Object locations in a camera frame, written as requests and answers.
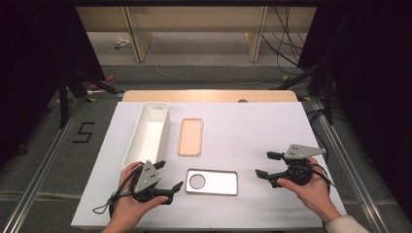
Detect light wooden table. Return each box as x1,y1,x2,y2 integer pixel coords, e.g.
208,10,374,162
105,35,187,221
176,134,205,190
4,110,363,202
121,89,299,103

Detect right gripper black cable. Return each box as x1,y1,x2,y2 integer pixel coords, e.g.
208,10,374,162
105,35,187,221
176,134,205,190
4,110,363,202
307,162,334,188

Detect black metal stand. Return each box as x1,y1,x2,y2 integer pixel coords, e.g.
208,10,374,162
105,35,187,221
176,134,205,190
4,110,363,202
275,62,334,125
58,67,124,130

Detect white table board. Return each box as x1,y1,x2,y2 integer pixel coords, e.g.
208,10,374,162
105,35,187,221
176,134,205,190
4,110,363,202
70,101,348,229

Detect beige phone case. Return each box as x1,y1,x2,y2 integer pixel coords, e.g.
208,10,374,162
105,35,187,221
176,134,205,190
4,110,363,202
177,117,204,157

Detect metal floor rail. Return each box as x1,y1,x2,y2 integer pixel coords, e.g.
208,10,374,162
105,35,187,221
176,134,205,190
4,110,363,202
309,95,390,233
0,91,90,233

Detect black curtain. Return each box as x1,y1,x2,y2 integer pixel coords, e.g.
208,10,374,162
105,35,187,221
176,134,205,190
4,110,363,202
0,0,106,163
297,0,412,212

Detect person's right hand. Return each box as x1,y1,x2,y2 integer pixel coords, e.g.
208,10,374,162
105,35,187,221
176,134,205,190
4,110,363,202
277,157,341,224

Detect light wooden shelf unit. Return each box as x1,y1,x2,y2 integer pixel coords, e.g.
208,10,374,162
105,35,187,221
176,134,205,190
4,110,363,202
76,6,318,63

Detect pink object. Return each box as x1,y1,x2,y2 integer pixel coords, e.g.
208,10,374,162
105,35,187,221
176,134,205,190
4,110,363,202
88,74,119,91

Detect white floor cable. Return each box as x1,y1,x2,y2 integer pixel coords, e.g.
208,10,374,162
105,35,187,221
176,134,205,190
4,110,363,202
154,65,281,88

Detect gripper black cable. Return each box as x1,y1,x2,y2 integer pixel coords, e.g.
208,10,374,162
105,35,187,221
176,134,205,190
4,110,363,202
92,166,145,216
307,162,334,188

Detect person's left hand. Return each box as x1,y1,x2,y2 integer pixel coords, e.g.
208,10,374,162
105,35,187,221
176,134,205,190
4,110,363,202
110,161,169,227

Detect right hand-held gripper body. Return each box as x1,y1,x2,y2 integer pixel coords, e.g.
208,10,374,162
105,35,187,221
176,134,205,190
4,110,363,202
276,144,327,186

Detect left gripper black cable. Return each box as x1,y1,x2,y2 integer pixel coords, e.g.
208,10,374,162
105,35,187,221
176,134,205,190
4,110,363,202
92,166,145,216

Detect tangle of black floor cables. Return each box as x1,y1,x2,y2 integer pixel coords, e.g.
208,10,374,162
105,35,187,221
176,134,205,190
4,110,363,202
261,6,309,69

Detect crumpled white paper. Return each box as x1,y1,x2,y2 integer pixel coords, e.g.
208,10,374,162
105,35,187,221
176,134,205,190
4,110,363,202
114,35,131,50

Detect thin black cable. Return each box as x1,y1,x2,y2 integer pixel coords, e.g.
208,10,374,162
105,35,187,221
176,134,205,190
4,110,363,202
305,108,329,163

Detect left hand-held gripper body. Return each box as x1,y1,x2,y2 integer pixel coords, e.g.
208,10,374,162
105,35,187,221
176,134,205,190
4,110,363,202
130,159,165,204

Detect white plastic box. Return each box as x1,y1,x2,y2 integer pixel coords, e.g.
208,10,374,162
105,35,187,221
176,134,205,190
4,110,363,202
121,101,172,169

